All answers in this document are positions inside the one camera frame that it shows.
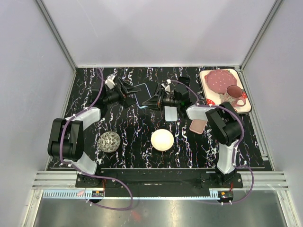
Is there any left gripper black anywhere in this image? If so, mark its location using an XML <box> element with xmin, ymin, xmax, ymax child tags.
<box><xmin>103</xmin><ymin>78</ymin><xmax>142</xmax><ymax>109</ymax></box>

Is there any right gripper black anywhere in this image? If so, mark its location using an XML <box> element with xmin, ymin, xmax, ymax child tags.
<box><xmin>142</xmin><ymin>88</ymin><xmax>180</xmax><ymax>113</ymax></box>

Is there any light blue phone case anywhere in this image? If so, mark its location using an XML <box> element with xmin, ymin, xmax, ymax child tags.
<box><xmin>134</xmin><ymin>83</ymin><xmax>151</xmax><ymax>109</ymax></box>

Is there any light blue smartphone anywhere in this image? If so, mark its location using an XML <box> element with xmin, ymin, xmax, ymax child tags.
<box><xmin>164</xmin><ymin>106</ymin><xmax>178</xmax><ymax>122</ymax></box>

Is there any pink phone case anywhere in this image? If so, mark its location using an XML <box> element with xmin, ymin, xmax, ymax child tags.
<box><xmin>189</xmin><ymin>120</ymin><xmax>207</xmax><ymax>135</ymax></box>

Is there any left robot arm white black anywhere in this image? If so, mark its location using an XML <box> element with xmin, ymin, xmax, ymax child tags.
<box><xmin>47</xmin><ymin>76</ymin><xmax>141</xmax><ymax>187</ymax></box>

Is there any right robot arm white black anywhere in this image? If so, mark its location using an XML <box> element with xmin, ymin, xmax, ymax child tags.
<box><xmin>143</xmin><ymin>81</ymin><xmax>244</xmax><ymax>188</ymax></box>

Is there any white round bowl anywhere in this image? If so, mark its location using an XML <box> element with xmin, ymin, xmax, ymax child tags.
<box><xmin>151</xmin><ymin>129</ymin><xmax>174</xmax><ymax>152</ymax></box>

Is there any leaf patterned bowl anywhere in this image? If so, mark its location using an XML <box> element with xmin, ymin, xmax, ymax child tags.
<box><xmin>97</xmin><ymin>131</ymin><xmax>121</xmax><ymax>153</ymax></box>

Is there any cream rectangular tray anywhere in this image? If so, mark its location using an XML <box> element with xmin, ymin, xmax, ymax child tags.
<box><xmin>199</xmin><ymin>69</ymin><xmax>251</xmax><ymax>114</ymax></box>

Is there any pink dotted plate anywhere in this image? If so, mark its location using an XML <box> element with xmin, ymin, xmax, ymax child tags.
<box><xmin>205</xmin><ymin>70</ymin><xmax>237</xmax><ymax>94</ymax></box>

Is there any pink mug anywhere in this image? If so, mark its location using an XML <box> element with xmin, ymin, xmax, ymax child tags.
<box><xmin>222</xmin><ymin>85</ymin><xmax>247</xmax><ymax>107</ymax></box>

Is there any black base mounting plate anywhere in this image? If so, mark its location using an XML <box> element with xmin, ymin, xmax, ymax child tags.
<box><xmin>75</xmin><ymin>168</ymin><xmax>243</xmax><ymax>198</ymax></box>

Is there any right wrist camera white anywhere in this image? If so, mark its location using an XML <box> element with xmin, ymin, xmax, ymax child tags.
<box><xmin>161</xmin><ymin>79</ymin><xmax>171</xmax><ymax>94</ymax></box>

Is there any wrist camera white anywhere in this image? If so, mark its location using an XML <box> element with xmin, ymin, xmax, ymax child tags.
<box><xmin>105</xmin><ymin>74</ymin><xmax>116</xmax><ymax>90</ymax></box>
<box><xmin>161</xmin><ymin>79</ymin><xmax>171</xmax><ymax>94</ymax></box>

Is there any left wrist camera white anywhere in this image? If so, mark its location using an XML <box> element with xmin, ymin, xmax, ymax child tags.
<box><xmin>105</xmin><ymin>74</ymin><xmax>116</xmax><ymax>90</ymax></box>

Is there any white cable duct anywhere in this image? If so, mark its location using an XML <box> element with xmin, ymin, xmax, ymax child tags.
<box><xmin>43</xmin><ymin>190</ymin><xmax>219</xmax><ymax>200</ymax></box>

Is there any aluminium front rail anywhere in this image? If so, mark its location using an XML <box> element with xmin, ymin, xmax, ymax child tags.
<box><xmin>33</xmin><ymin>170</ymin><xmax>288</xmax><ymax>191</ymax></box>

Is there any left aluminium frame post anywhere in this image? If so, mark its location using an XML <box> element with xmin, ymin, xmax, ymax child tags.
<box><xmin>34</xmin><ymin>0</ymin><xmax>77</xmax><ymax>72</ymax></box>

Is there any aluminium frame post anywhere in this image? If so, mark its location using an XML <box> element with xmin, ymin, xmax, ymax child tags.
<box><xmin>239</xmin><ymin>0</ymin><xmax>285</xmax><ymax>70</ymax></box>
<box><xmin>34</xmin><ymin>0</ymin><xmax>77</xmax><ymax>72</ymax></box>

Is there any right aluminium frame post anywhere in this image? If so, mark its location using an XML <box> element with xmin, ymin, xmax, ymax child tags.
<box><xmin>239</xmin><ymin>0</ymin><xmax>285</xmax><ymax>70</ymax></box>

